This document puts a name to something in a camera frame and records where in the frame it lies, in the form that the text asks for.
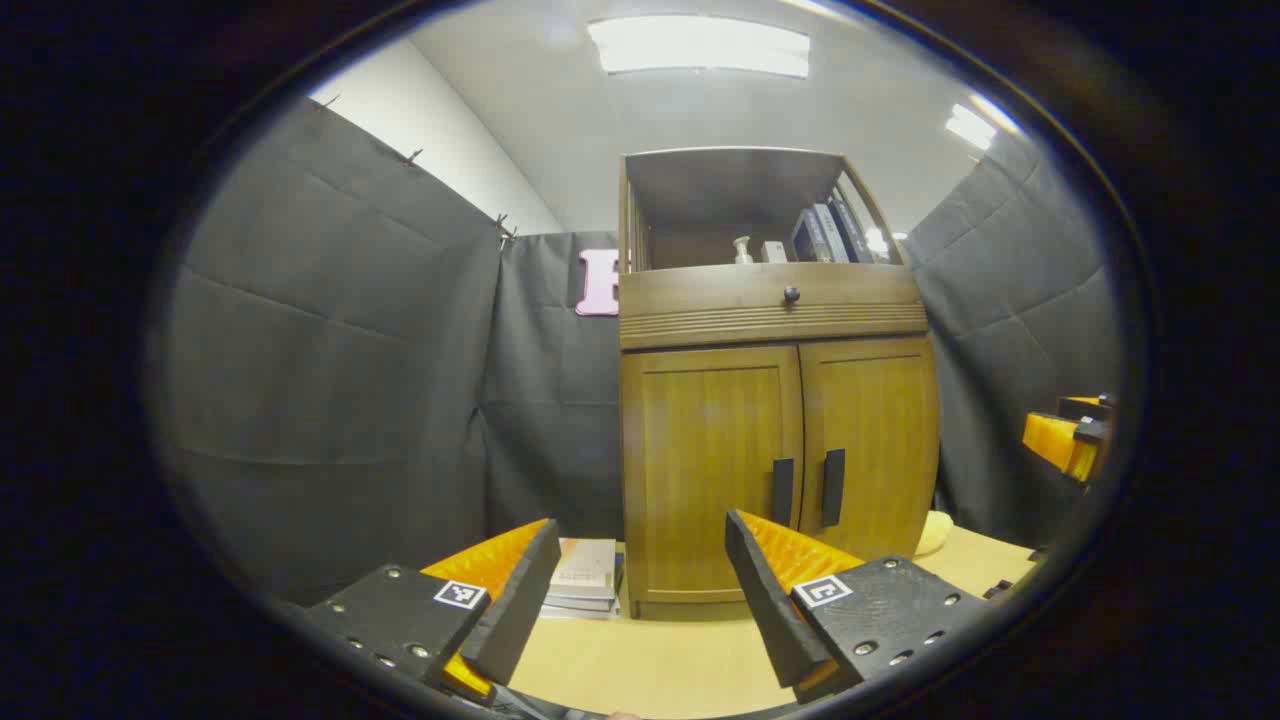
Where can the wooden cabinet door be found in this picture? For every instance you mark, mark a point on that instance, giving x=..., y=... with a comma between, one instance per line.
x=700, y=450
x=880, y=430

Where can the wooden drawer with black knob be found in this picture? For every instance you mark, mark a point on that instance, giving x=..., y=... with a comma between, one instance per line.
x=700, y=300

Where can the grey book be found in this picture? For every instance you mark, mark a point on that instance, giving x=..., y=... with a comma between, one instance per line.
x=585, y=608

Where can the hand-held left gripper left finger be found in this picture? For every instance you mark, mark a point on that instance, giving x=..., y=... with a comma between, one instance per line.
x=520, y=600

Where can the small ceiling light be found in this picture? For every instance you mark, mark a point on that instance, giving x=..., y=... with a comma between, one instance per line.
x=970, y=127

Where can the small white bottle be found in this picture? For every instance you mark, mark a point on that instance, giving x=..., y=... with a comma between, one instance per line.
x=742, y=250

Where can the small metal clip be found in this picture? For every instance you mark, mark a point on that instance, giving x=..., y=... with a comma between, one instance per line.
x=411, y=156
x=503, y=230

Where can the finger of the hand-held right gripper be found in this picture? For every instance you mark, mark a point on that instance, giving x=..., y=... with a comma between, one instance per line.
x=1055, y=440

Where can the small white box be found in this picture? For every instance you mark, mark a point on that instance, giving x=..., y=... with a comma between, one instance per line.
x=773, y=252

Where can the dark blue book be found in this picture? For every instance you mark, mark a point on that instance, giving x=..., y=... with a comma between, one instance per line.
x=830, y=232
x=806, y=238
x=852, y=230

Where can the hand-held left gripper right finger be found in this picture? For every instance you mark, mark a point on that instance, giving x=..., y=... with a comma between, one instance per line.
x=765, y=590

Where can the pale yellow object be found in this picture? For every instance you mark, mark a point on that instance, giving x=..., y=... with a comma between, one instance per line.
x=932, y=533

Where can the black backdrop cloth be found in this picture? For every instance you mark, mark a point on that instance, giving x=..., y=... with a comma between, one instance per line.
x=340, y=350

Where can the wooden double-door shoe cabinet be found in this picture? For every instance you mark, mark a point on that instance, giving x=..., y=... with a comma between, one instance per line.
x=700, y=195

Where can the large rectangular ceiling light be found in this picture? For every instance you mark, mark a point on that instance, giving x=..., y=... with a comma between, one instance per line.
x=700, y=45

